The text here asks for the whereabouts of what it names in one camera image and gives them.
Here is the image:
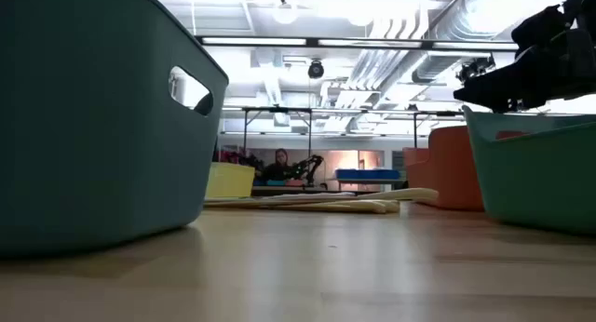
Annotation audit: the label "dark background workbench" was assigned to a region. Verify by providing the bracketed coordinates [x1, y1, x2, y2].
[250, 185, 336, 197]

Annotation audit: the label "round black ceiling device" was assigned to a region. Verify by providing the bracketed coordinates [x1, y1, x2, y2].
[306, 60, 326, 80]

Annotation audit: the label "long ceiling light bar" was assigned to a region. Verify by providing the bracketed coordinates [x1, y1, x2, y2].
[195, 34, 521, 52]

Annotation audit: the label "dark teal plastic bin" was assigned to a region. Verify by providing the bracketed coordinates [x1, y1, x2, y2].
[0, 0, 230, 259]

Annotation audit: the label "red storage crates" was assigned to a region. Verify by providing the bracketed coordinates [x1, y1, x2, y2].
[212, 148, 264, 170]

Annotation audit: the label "round white pendant lamp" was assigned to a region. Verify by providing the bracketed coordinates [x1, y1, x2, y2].
[271, 0, 300, 26]

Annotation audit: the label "blue storage bins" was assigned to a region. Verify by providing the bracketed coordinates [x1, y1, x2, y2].
[334, 168, 402, 181]

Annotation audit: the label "yellow plastic bin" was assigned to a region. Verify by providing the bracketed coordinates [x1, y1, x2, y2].
[205, 161, 257, 200]

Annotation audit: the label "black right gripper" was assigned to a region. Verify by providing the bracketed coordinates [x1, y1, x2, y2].
[453, 27, 596, 114]

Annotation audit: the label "black metal frame stand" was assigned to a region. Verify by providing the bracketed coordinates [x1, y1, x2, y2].
[412, 110, 467, 149]
[240, 106, 314, 168]

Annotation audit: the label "black ceiling camera rig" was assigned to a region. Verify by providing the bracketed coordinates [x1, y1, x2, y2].
[455, 55, 496, 84]

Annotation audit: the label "orange plastic bin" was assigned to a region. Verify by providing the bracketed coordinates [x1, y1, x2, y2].
[402, 125, 486, 212]

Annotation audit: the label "person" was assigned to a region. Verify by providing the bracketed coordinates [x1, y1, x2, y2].
[262, 147, 299, 182]

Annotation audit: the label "green plastic bin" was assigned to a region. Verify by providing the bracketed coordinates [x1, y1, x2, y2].
[462, 104, 596, 235]

